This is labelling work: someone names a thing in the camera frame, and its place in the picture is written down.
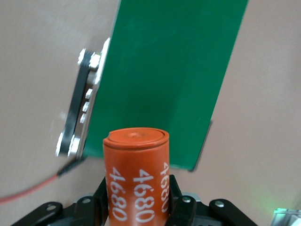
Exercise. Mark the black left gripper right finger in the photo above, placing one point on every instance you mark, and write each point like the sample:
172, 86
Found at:
178, 212

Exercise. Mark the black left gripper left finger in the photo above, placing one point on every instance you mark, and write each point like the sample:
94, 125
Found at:
100, 204

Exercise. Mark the orange 4680 cylinder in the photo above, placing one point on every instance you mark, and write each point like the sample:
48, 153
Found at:
136, 176

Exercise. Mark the green conveyor belt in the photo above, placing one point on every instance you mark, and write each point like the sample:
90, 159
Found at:
164, 70

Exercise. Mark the aluminium left arm base plate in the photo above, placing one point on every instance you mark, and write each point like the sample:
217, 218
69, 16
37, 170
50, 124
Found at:
287, 216

